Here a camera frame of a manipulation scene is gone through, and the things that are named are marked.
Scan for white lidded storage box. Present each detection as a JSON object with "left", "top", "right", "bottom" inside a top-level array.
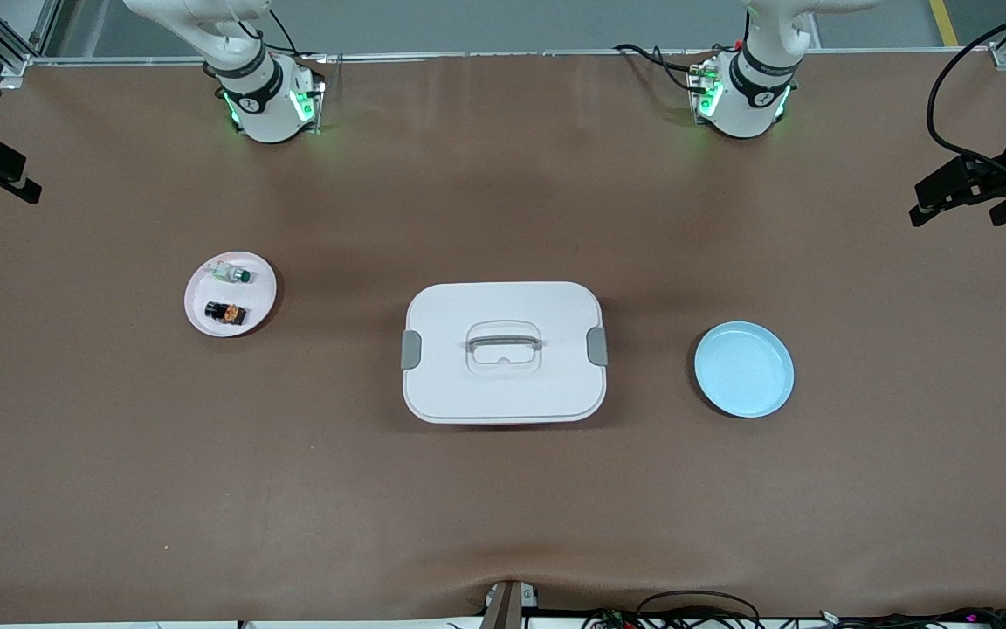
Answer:
[{"left": 401, "top": 281, "right": 609, "bottom": 425}]

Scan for pink round plate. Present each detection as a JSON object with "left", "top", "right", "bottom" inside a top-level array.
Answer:
[{"left": 184, "top": 252, "right": 278, "bottom": 338}]

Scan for light blue round plate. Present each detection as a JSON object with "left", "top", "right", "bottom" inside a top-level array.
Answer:
[{"left": 694, "top": 321, "right": 795, "bottom": 418}]

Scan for black right base cable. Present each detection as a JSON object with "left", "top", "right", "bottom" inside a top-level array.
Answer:
[{"left": 245, "top": 7, "right": 305, "bottom": 59}]

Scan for black left base cables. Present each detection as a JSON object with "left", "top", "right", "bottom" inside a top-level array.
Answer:
[{"left": 612, "top": 42, "right": 705, "bottom": 93}]

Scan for aluminium frame rail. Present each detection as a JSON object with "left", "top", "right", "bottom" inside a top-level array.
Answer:
[{"left": 1, "top": 48, "right": 1006, "bottom": 66}]

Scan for black cable bundle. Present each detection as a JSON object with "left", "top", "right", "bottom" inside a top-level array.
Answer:
[
  {"left": 817, "top": 605, "right": 1006, "bottom": 629},
  {"left": 582, "top": 590, "right": 766, "bottom": 629}
]

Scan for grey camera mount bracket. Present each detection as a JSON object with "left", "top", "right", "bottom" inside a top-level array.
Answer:
[{"left": 479, "top": 579, "right": 541, "bottom": 629}]

